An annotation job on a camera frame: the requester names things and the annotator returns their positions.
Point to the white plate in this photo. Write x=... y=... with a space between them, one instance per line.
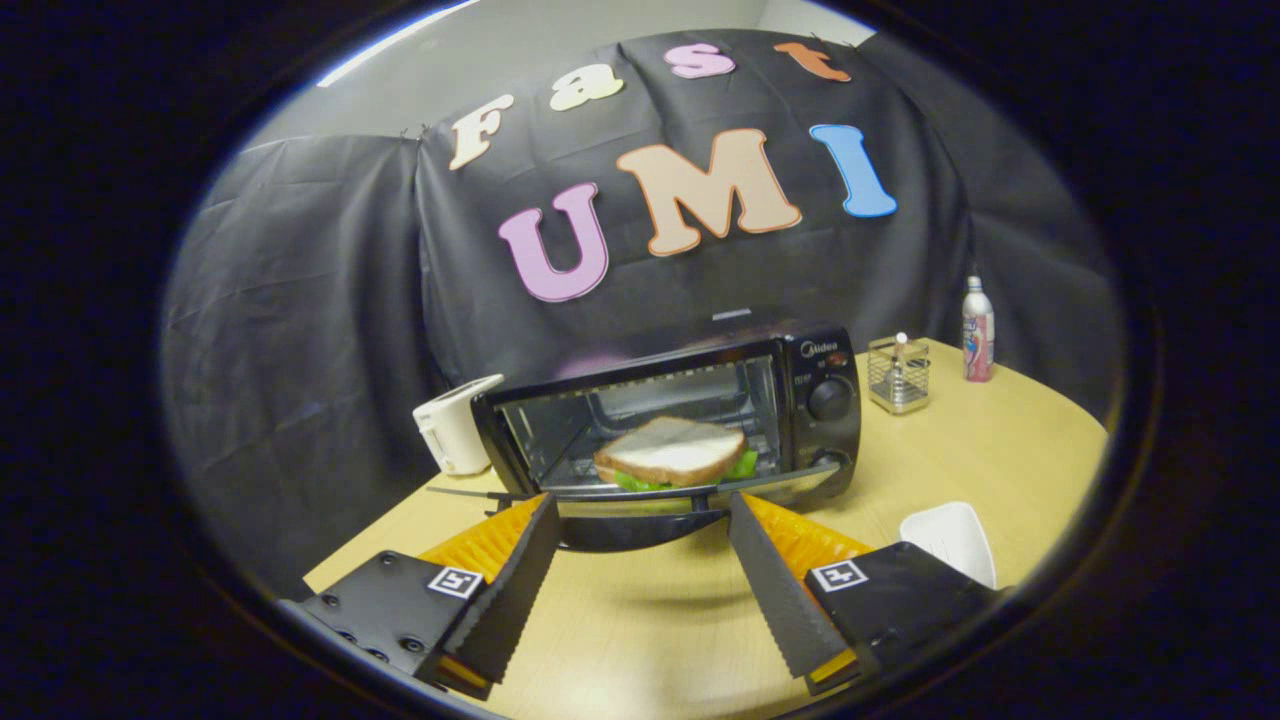
x=950 y=540

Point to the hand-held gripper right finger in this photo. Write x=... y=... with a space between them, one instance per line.
x=780 y=590

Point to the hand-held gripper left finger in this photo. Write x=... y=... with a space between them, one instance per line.
x=515 y=590

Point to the toast sandwich with lettuce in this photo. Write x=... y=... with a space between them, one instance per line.
x=672 y=455

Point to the white pop-up toaster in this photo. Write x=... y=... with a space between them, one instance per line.
x=452 y=425

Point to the black toaster oven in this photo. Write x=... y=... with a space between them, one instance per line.
x=700 y=420

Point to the white spray bottle pink label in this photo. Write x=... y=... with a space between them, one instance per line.
x=977 y=330

